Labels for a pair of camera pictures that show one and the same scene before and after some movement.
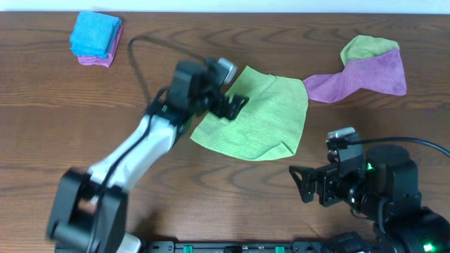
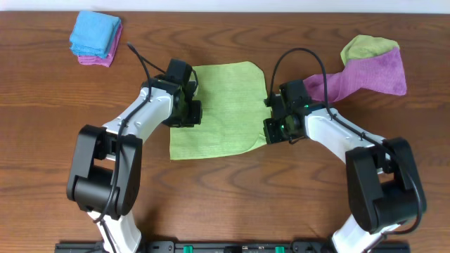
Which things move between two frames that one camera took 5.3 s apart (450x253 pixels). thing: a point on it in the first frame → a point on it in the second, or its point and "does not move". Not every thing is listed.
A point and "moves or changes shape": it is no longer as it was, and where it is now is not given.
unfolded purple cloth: x=382 y=72 does not move
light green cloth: x=268 y=126 moves or changes shape
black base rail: x=260 y=247 does not move
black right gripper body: x=325 y=184 → x=271 y=130
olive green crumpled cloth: x=366 y=46 does not move
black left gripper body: x=218 y=104 → x=193 y=113
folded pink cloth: x=107 y=62 does not move
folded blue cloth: x=92 y=34 does not move
